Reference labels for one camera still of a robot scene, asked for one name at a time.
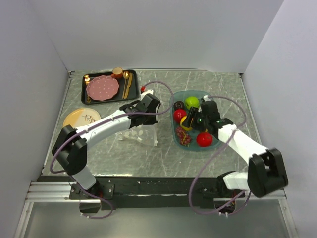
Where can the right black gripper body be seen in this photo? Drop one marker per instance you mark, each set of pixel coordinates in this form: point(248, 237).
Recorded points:
point(199, 122)

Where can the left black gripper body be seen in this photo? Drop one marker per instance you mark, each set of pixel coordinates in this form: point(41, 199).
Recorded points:
point(150, 119)

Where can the red apple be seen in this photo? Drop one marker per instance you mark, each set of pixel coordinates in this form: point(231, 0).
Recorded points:
point(204, 139)
point(178, 115)

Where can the green apple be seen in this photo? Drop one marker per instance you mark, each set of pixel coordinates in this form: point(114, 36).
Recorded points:
point(192, 102)

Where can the yellow orange fruit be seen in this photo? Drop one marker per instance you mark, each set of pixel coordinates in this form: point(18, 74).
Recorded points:
point(186, 123)

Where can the clear polka dot zip bag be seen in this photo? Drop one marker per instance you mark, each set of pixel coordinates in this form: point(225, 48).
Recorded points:
point(144, 134)

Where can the red grape bunch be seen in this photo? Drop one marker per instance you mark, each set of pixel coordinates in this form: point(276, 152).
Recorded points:
point(184, 138)

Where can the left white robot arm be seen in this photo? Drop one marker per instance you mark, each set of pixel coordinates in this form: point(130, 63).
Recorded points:
point(72, 144)

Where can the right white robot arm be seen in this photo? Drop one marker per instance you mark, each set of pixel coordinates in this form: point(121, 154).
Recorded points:
point(266, 170)

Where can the teal plastic fruit tray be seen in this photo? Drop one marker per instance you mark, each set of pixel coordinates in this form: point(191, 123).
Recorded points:
point(181, 96)

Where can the gold spoon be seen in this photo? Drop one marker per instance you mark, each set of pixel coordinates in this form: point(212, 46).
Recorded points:
point(126, 76)

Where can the orange cup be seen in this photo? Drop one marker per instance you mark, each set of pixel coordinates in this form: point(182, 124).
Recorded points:
point(117, 73)

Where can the pink polka dot plate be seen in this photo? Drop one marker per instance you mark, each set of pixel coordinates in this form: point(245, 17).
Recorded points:
point(103, 88)

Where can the gold fork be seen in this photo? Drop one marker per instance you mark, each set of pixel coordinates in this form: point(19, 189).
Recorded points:
point(87, 82)

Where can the yellow floral plate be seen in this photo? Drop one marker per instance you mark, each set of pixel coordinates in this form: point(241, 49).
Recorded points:
point(81, 117)

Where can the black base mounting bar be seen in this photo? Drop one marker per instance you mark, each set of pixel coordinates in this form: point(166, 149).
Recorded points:
point(151, 192)

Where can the aluminium frame rail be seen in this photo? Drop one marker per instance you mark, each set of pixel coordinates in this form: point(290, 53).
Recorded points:
point(48, 192)

